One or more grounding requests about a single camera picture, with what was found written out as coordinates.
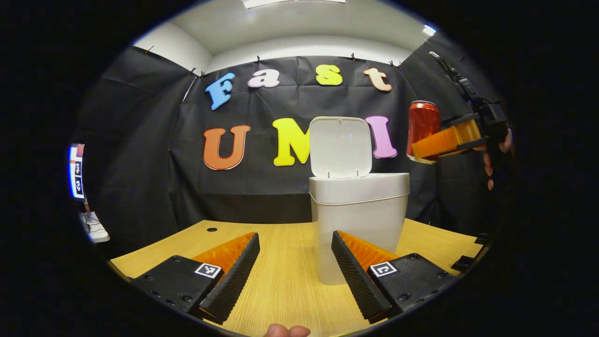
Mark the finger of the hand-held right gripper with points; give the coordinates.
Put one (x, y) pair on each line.
(461, 119)
(440, 140)

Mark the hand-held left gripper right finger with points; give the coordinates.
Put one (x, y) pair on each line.
(358, 280)

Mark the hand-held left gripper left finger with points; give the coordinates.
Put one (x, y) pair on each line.
(234, 280)

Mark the red pop can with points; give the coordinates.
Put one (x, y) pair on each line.
(423, 119)

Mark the white desktop garbage bin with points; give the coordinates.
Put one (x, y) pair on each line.
(355, 210)

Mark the wooden desktop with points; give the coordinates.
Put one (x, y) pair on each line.
(281, 252)

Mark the small ceiling light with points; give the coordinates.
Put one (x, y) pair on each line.
(429, 30)

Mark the white side table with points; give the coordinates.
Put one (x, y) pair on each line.
(96, 230)

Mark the black backdrop cloth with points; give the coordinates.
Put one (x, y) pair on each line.
(140, 140)

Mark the computer monitor screen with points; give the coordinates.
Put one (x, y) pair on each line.
(76, 171)

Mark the long ceiling light panel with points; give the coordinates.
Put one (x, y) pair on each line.
(290, 3)

